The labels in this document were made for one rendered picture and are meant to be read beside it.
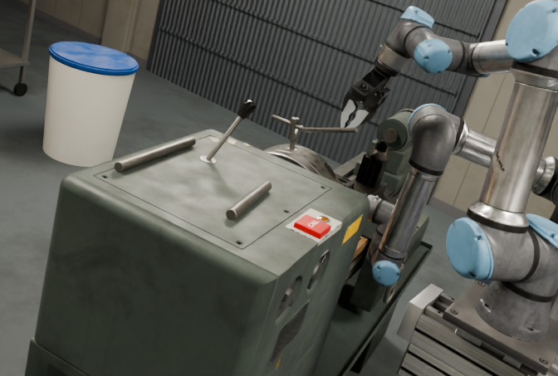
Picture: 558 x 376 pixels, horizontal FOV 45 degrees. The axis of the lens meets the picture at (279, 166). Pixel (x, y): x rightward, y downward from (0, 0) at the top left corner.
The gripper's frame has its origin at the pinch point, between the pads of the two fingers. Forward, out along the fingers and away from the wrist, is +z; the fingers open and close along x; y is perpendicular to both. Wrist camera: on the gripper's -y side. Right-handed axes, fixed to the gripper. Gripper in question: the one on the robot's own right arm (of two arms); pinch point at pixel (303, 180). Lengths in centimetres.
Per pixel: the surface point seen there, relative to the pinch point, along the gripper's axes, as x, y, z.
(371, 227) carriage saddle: -17.5, 29.2, -18.9
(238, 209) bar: 19, -75, -15
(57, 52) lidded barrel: -42, 126, 217
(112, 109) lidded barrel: -69, 145, 184
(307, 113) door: -80, 340, 131
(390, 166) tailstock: -13, 88, -5
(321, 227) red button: 18, -64, -29
